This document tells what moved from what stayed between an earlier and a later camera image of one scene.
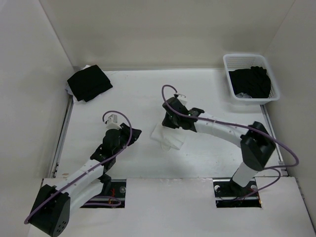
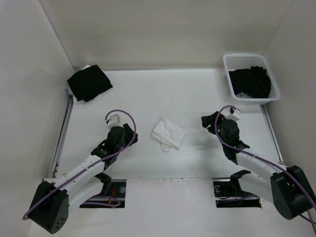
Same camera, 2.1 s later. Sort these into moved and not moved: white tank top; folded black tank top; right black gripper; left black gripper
Moved: right black gripper
Not moved: folded black tank top; left black gripper; white tank top
